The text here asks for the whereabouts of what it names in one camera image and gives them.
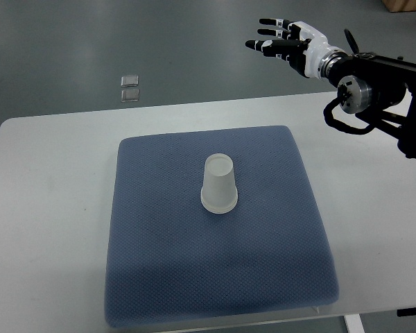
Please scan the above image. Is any white paper cup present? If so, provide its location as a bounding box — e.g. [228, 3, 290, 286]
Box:
[200, 195, 238, 214]
[200, 153, 238, 205]

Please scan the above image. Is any black table control panel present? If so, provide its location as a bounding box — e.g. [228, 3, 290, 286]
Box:
[397, 307, 416, 317]

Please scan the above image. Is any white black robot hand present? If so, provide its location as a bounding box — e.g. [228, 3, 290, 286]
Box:
[245, 18, 336, 78]

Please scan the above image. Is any white table leg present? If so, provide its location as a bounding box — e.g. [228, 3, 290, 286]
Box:
[344, 314, 365, 333]

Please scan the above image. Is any blue textured cushion mat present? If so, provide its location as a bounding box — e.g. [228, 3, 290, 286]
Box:
[105, 126, 339, 327]

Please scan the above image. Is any white paper cup on mat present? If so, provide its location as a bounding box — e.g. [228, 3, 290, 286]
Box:
[200, 195, 238, 214]

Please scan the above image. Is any upper metal floor plate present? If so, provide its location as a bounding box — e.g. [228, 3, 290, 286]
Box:
[121, 74, 139, 87]

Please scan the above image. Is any black sleeved cable loop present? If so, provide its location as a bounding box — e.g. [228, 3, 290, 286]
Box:
[323, 97, 377, 136]

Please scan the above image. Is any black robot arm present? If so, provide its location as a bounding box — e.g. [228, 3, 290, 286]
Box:
[245, 18, 416, 159]

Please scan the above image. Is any wooden box corner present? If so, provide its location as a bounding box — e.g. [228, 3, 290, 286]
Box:
[381, 0, 416, 12]

